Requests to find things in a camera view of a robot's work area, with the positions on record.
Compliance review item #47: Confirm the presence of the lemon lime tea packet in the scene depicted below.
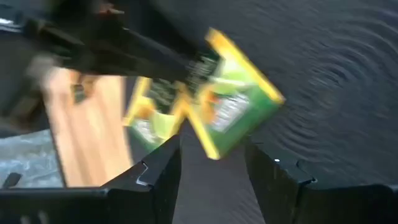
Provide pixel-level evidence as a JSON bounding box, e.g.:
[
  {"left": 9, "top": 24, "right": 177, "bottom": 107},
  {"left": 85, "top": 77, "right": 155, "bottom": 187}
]
[
  {"left": 183, "top": 27, "right": 286, "bottom": 161},
  {"left": 123, "top": 76, "right": 187, "bottom": 153}
]

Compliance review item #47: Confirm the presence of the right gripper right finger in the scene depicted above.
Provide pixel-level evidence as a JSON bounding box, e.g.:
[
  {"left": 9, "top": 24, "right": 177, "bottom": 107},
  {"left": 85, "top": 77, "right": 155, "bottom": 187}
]
[{"left": 244, "top": 138, "right": 318, "bottom": 224}]

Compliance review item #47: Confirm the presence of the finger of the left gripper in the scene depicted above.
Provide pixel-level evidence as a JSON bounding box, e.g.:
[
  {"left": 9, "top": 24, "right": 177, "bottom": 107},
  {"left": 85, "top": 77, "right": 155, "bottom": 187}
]
[{"left": 93, "top": 27, "right": 218, "bottom": 82}]

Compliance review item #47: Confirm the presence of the round dark woven placemat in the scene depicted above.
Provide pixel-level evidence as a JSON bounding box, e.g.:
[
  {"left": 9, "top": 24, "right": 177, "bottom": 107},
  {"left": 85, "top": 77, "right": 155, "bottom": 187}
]
[{"left": 124, "top": 0, "right": 398, "bottom": 224}]

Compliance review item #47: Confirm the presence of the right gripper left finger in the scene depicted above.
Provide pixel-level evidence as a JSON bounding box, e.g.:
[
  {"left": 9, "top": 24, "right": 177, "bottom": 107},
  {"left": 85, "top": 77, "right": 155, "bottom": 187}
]
[{"left": 101, "top": 134, "right": 183, "bottom": 224}]

